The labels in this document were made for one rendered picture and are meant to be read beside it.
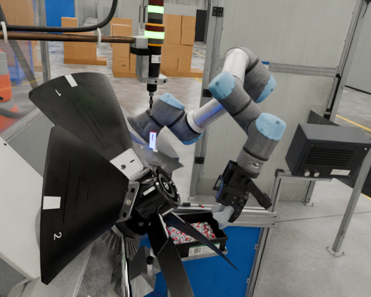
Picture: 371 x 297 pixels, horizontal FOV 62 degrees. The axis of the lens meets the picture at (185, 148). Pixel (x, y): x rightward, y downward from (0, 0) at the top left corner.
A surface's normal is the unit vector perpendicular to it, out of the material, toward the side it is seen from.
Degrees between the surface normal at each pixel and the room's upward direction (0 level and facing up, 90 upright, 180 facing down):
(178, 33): 90
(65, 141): 67
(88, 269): 50
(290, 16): 91
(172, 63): 90
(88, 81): 44
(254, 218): 90
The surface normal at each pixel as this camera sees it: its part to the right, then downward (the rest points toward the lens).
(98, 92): 0.60, -0.44
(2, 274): 0.05, 0.40
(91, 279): 0.82, -0.54
